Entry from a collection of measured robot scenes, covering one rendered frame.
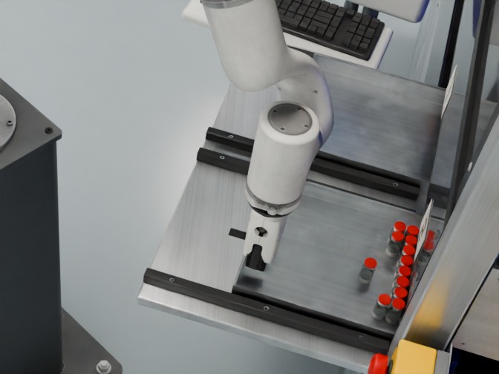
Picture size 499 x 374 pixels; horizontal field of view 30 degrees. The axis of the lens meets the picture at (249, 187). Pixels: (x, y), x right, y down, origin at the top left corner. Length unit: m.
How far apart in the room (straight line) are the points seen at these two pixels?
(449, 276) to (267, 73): 0.35
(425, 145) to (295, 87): 0.54
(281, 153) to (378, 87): 0.67
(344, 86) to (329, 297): 0.52
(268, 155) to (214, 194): 0.38
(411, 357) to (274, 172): 0.32
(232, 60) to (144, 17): 2.18
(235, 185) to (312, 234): 0.17
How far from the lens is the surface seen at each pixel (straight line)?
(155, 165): 2.85
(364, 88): 1.88
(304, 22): 2.09
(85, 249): 2.64
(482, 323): 1.32
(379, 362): 1.32
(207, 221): 1.59
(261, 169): 1.29
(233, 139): 1.69
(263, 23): 1.17
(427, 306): 1.30
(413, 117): 1.85
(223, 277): 1.52
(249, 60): 1.18
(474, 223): 1.16
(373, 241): 1.62
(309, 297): 1.52
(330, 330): 1.47
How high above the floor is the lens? 2.11
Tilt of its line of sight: 48 degrees down
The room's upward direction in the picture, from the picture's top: 12 degrees clockwise
